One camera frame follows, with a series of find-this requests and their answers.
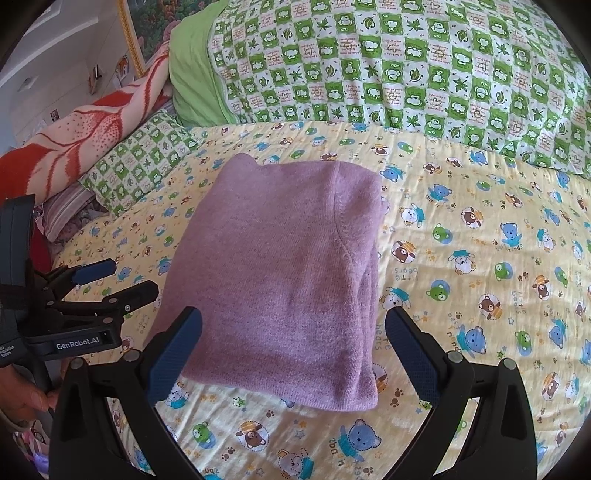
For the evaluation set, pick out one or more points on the yellow bear-print bed sheet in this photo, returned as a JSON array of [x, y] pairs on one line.
[[461, 300]]

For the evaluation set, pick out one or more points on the striped pink pillow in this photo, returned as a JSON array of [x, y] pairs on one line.
[[69, 207]]

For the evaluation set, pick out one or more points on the purple knit sweater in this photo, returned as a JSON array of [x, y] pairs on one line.
[[277, 277]]

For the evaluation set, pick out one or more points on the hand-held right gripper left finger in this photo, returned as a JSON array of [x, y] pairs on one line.
[[173, 355]]

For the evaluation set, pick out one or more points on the green checkered pillow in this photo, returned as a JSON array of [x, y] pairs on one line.
[[138, 161]]

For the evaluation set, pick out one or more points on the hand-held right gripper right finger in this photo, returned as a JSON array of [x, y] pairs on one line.
[[413, 357]]

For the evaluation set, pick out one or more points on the red floral blanket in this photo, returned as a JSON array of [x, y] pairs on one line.
[[83, 134]]

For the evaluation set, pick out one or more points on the person's left hand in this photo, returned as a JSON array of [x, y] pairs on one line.
[[23, 392]]

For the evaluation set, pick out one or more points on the green checkered quilt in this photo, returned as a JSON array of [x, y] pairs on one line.
[[392, 69]]

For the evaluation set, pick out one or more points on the framed landscape picture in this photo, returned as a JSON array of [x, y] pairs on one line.
[[152, 27]]

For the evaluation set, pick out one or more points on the white cabinet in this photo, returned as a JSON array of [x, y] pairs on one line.
[[55, 60]]

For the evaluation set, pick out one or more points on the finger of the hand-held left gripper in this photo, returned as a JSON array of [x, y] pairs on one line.
[[94, 271], [134, 297]]

